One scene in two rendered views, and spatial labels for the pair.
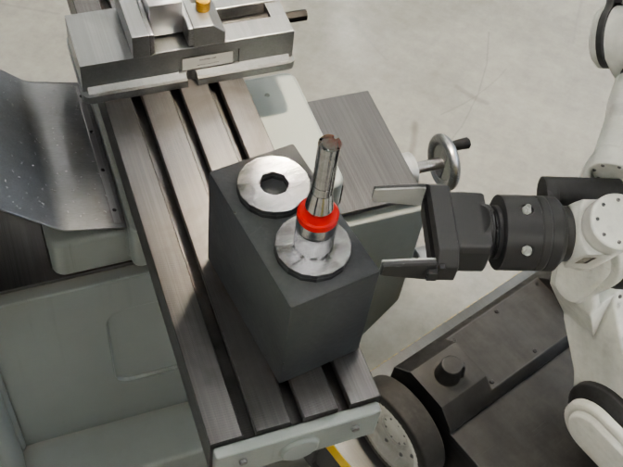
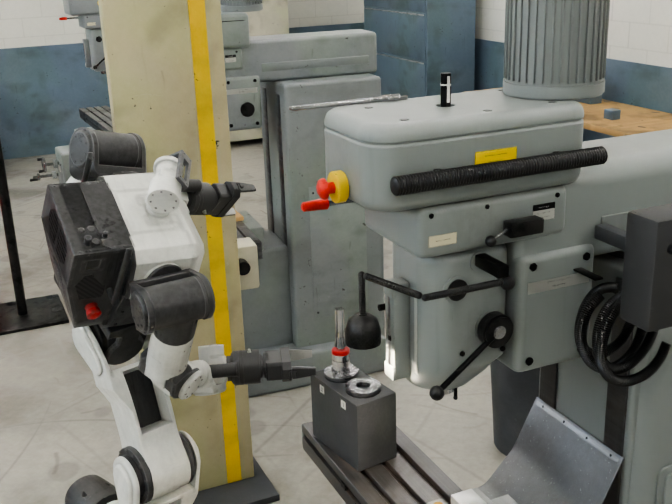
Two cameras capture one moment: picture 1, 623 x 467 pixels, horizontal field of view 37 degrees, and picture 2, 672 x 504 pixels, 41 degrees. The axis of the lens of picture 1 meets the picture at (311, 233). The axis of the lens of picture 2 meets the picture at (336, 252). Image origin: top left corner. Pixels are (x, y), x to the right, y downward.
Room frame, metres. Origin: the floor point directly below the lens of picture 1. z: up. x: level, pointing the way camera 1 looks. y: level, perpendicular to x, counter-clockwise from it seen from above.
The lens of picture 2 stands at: (2.74, 0.13, 2.20)
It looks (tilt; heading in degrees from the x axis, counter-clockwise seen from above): 19 degrees down; 184
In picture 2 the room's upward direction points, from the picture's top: 2 degrees counter-clockwise
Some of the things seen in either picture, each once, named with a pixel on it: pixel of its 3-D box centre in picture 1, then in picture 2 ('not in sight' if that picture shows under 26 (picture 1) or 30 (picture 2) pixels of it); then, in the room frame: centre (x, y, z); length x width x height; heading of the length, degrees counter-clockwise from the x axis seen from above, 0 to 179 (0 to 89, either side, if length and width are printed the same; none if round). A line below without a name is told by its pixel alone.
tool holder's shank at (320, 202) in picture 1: (324, 178); (339, 329); (0.64, 0.00, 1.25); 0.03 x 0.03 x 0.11
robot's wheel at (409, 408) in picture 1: (397, 429); not in sight; (0.73, -0.21, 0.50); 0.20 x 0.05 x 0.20; 45
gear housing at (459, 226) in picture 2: not in sight; (463, 207); (0.99, 0.28, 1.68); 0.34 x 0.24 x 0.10; 117
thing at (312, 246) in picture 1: (315, 230); (341, 361); (0.64, 0.00, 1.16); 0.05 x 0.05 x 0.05
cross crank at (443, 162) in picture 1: (427, 165); not in sight; (1.24, -0.21, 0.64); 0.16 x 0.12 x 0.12; 117
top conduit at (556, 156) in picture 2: not in sight; (502, 169); (1.13, 0.34, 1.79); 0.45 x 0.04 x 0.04; 117
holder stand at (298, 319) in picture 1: (286, 260); (352, 412); (0.68, 0.03, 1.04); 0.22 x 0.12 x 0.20; 36
